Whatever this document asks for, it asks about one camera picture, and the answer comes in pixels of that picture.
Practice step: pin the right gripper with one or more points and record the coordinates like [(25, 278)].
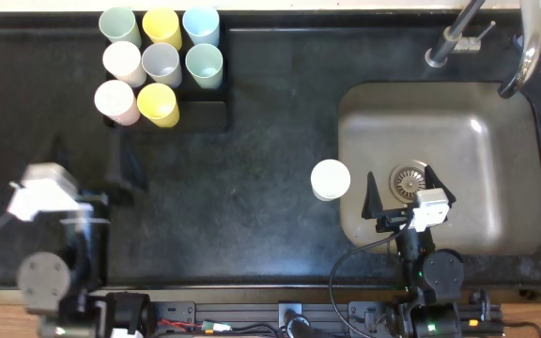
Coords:
[(392, 220)]

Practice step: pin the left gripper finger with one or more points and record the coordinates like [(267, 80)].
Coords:
[(132, 178)]

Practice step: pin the white cup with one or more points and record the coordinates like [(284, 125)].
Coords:
[(121, 58), (330, 179)]

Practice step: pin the yellow cup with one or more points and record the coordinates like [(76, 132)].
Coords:
[(156, 102), (160, 24)]

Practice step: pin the pink cup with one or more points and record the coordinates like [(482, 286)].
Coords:
[(114, 98)]

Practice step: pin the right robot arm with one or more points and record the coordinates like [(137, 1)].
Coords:
[(442, 272)]

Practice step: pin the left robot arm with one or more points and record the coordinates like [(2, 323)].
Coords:
[(87, 253)]

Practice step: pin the steel sink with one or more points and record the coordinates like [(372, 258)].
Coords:
[(486, 164)]

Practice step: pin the black tray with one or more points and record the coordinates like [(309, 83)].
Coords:
[(205, 115)]

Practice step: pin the grey cup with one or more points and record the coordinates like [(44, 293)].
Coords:
[(160, 61)]

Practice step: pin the green cup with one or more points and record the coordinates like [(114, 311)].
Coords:
[(203, 62), (118, 23)]

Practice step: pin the steel tap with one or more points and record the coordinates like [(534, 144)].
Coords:
[(439, 49)]

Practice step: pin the blue cup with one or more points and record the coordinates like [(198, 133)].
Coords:
[(200, 22)]

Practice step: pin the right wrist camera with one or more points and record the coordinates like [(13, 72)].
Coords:
[(430, 209)]

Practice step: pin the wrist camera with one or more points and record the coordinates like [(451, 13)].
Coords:
[(45, 192), (430, 209)]

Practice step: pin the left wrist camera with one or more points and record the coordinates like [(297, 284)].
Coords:
[(45, 192)]

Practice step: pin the mounting rail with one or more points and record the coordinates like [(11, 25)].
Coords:
[(242, 312)]

